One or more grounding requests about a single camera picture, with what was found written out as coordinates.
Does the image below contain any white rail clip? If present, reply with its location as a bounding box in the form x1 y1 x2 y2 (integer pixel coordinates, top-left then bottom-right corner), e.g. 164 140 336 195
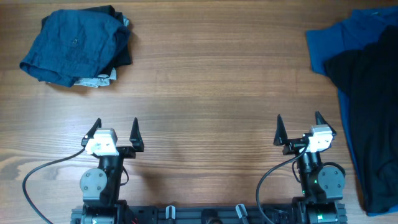
235 203 248 219
165 205 176 220

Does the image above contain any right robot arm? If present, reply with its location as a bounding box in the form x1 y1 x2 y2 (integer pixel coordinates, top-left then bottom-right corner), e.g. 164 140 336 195
274 111 346 223

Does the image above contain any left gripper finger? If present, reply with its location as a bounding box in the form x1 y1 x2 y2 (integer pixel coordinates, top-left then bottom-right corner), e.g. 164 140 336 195
129 118 144 152
84 118 102 139

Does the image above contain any blue t-shirt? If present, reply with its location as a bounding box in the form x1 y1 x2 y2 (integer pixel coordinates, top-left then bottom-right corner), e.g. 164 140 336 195
305 6 398 217

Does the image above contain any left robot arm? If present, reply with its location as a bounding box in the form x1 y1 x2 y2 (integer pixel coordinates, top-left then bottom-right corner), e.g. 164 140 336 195
70 118 144 224

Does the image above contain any folded dark blue shirt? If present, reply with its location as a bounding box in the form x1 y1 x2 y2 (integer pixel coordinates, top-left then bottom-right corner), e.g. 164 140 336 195
19 9 131 88

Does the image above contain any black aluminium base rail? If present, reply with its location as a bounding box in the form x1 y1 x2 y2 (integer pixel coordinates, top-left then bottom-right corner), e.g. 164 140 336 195
70 203 348 224

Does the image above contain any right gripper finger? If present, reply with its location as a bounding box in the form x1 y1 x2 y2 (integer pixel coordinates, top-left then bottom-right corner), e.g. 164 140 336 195
274 114 289 146
315 111 336 136

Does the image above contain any left black cable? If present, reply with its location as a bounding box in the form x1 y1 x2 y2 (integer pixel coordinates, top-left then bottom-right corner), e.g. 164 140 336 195
22 147 86 224

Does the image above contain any right black cable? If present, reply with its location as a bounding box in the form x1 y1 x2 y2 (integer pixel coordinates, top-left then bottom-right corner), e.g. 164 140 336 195
256 141 310 224

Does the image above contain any black t-shirt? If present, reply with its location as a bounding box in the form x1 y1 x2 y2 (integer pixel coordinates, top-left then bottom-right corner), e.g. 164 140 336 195
324 26 397 213

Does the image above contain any right white rail clip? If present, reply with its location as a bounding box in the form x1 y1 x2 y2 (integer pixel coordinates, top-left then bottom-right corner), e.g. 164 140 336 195
235 203 248 219

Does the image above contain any left white rail clip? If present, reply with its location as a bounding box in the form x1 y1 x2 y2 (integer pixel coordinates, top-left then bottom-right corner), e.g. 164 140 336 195
165 205 176 220

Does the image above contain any black cable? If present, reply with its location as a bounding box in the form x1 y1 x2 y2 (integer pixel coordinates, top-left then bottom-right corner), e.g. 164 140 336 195
22 147 86 224
256 141 310 224

